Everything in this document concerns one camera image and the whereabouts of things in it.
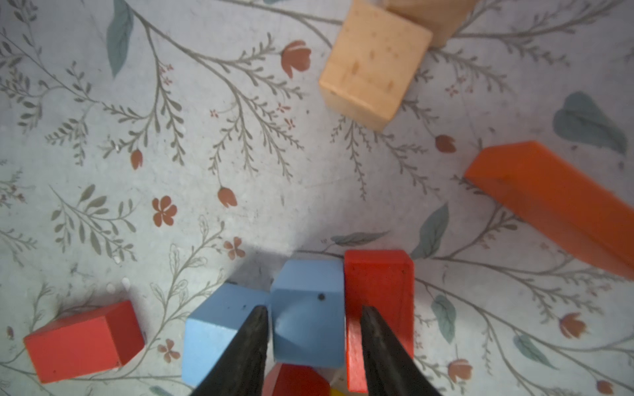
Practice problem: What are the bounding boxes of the red block left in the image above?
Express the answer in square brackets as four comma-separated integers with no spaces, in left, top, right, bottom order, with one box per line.
[23,300,145,384]

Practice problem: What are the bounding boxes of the orange flat block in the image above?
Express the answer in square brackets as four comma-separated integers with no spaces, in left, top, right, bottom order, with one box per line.
[465,141,633,279]

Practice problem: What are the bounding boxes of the light blue cube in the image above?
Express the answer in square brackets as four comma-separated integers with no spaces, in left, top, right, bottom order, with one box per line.
[270,259,345,369]
[182,283,269,388]

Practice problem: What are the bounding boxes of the natural wood cube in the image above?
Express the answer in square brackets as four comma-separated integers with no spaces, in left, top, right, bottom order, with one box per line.
[382,0,480,48]
[319,1,433,132]

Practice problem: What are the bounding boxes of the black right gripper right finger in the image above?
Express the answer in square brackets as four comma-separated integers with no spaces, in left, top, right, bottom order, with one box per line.
[361,306,440,396]

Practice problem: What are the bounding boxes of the natural wood cube upper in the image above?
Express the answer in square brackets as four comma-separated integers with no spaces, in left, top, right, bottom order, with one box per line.
[382,0,480,48]

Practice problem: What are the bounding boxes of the long red block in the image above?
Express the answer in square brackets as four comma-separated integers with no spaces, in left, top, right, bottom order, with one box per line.
[344,250,414,393]

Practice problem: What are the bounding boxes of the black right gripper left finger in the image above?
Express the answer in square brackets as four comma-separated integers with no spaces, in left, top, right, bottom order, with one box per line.
[191,305,269,396]

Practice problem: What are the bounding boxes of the natural wood cube lower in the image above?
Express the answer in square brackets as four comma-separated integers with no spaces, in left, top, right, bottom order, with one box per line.
[319,1,433,132]

